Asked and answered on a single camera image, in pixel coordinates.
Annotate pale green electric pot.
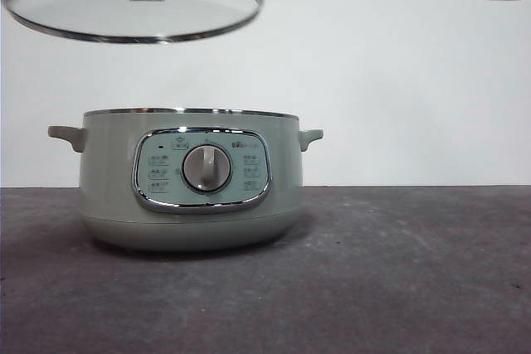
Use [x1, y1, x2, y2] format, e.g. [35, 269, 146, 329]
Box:
[47, 108, 324, 252]

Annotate glass pot lid with knob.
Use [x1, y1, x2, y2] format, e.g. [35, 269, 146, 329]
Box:
[1, 0, 266, 45]

